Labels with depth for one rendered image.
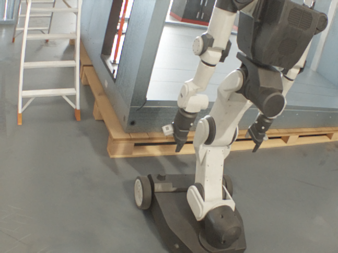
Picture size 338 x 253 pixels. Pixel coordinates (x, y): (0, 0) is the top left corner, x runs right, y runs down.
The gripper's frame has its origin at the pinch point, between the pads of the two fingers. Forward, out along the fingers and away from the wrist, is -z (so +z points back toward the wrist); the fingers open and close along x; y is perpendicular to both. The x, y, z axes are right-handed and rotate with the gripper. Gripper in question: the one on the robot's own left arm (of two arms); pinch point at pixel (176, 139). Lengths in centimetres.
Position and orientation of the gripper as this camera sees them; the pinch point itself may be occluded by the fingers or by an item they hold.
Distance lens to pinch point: 158.1
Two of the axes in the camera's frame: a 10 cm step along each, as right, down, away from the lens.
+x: -2.6, -7.0, 6.7
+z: 3.0, -7.2, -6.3
